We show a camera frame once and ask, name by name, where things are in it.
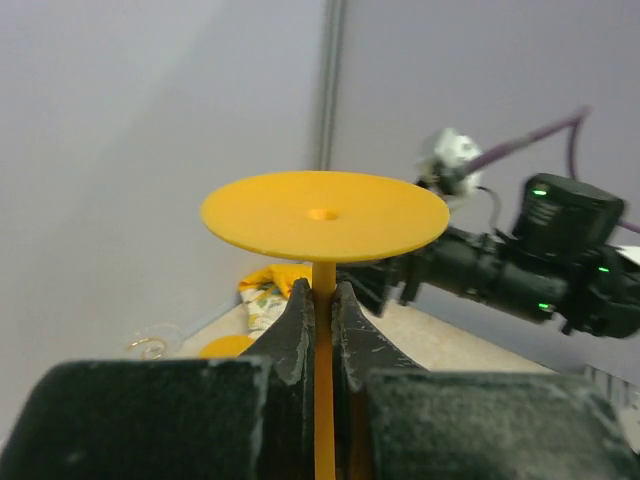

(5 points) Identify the yellow patterned cloth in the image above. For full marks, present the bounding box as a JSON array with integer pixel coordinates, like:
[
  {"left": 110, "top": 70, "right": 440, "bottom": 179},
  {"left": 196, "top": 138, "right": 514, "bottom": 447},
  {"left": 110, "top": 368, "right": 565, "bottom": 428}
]
[{"left": 238, "top": 263, "right": 312, "bottom": 339}]

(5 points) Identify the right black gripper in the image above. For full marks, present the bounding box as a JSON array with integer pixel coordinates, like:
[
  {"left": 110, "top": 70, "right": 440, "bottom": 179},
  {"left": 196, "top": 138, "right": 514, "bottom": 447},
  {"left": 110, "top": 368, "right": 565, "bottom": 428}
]
[{"left": 339, "top": 227, "right": 500, "bottom": 317}]

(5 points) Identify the clear wine glass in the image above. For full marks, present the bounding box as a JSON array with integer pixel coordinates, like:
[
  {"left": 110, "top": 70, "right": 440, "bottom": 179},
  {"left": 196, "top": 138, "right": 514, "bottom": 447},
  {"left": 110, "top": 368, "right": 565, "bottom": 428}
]
[{"left": 127, "top": 324, "right": 184, "bottom": 360}]

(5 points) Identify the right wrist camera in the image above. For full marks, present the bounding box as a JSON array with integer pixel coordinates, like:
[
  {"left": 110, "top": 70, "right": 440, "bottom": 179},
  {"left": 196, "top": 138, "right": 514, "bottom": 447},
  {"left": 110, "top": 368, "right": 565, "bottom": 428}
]
[{"left": 416, "top": 127, "right": 482, "bottom": 200}]

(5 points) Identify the orange wine glass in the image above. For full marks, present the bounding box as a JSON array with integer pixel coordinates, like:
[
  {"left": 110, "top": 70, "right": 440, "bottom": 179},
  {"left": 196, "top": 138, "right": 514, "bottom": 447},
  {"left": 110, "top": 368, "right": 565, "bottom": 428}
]
[
  {"left": 199, "top": 335, "right": 254, "bottom": 359},
  {"left": 200, "top": 171, "right": 450, "bottom": 479}
]

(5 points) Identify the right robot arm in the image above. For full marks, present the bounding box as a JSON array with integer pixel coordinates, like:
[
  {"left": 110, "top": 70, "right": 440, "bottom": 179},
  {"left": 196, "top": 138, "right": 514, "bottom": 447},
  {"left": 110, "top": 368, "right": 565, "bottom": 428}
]
[{"left": 338, "top": 173, "right": 639, "bottom": 339}]

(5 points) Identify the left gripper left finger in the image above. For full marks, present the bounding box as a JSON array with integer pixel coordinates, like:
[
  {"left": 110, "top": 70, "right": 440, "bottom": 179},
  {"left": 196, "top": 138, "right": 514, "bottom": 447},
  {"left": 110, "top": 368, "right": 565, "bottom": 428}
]
[{"left": 1, "top": 280, "right": 314, "bottom": 479}]

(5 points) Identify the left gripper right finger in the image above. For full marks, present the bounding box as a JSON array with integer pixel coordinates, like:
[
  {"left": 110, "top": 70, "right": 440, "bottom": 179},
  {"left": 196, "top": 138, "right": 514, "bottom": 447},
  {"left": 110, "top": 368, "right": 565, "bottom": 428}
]
[{"left": 332, "top": 282, "right": 638, "bottom": 479}]

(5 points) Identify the gold wire wine glass rack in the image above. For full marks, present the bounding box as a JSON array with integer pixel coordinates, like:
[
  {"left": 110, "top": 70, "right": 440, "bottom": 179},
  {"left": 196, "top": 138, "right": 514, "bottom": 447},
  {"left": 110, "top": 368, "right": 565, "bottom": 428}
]
[{"left": 125, "top": 337, "right": 168, "bottom": 361}]

